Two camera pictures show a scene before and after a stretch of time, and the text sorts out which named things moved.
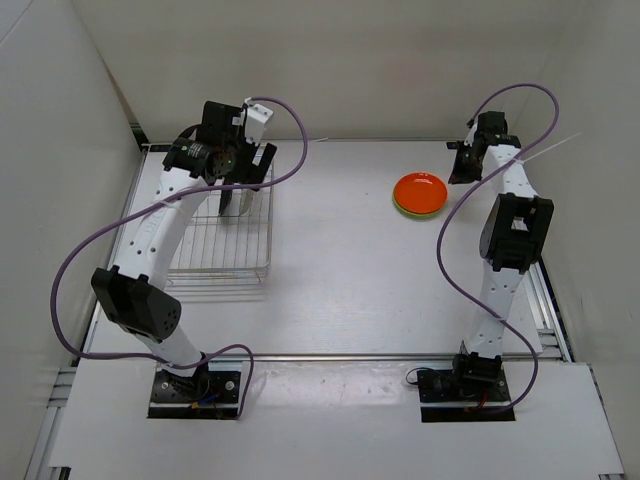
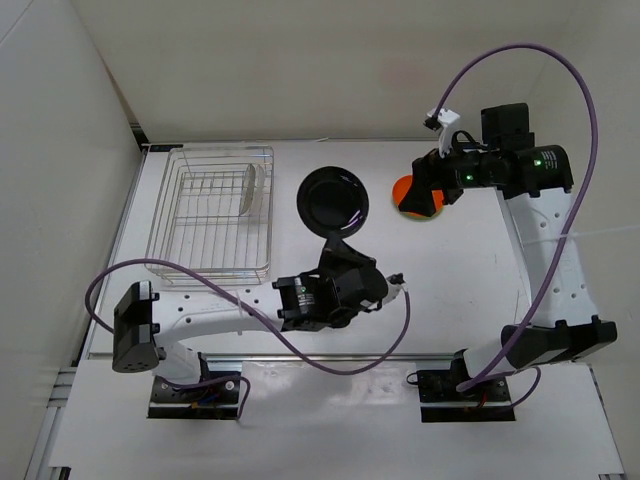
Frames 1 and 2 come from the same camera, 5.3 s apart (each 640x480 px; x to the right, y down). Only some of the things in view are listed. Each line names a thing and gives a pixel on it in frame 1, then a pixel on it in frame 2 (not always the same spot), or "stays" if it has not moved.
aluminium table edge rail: [307, 356] stays
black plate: [225, 200] → [333, 201]
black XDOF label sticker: [159, 148] stays
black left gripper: [251, 173] → [337, 250]
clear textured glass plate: [247, 199] stays
